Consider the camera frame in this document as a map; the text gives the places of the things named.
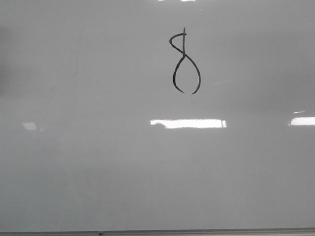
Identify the white whiteboard with aluminium frame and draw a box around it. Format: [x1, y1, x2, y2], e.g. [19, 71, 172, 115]
[0, 0, 315, 231]

